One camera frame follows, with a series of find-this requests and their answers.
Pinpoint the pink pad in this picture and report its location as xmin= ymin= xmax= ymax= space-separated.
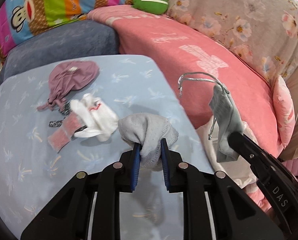
xmin=47 ymin=112 xmax=84 ymax=153

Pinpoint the grey drawstring bag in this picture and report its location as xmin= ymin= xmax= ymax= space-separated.
xmin=178 ymin=72 xmax=243 ymax=152

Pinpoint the white cloth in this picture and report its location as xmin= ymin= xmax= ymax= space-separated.
xmin=70 ymin=93 xmax=119 ymax=142

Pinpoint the leopard print hair band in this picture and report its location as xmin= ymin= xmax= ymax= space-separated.
xmin=48 ymin=101 xmax=87 ymax=133

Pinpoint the grey sock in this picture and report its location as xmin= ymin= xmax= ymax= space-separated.
xmin=118 ymin=113 xmax=179 ymax=171

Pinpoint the mauve drawstring pouch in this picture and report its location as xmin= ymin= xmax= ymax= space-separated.
xmin=37 ymin=61 xmax=100 ymax=111

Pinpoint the white lined trash bin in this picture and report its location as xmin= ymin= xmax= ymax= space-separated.
xmin=196 ymin=118 xmax=258 ymax=193

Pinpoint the small pink cartoon pillow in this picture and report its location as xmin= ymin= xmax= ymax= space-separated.
xmin=273 ymin=76 xmax=295 ymax=148

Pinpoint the pink towel blanket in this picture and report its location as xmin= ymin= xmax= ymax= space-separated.
xmin=87 ymin=5 xmax=282 ymax=157

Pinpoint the blue grey velvet cushion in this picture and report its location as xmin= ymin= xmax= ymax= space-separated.
xmin=0 ymin=20 xmax=120 ymax=85

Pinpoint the grey floral quilt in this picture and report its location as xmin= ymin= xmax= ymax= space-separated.
xmin=167 ymin=0 xmax=298 ymax=84

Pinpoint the colourful monkey striped quilt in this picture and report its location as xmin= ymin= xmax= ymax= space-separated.
xmin=0 ymin=0 xmax=146 ymax=78

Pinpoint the green checkmark plush cushion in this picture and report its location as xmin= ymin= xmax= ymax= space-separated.
xmin=132 ymin=0 xmax=169 ymax=15

